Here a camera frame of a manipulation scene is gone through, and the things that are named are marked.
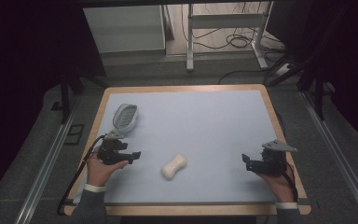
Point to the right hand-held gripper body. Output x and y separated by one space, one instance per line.
273 158

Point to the white metal desk frame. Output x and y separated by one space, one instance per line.
223 20

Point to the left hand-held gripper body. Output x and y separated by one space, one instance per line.
110 152

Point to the person's right hand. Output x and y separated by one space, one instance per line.
278 186

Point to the person's left hand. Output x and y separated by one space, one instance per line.
101 172

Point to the white cabinet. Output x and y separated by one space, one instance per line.
124 28

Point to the white power strip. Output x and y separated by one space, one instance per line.
283 69

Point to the white bone-shaped toy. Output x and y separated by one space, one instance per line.
174 166

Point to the light blue table mat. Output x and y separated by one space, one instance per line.
199 140

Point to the aluminium rail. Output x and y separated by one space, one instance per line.
43 168
338 155

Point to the black metal stand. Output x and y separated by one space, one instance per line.
318 90
65 93

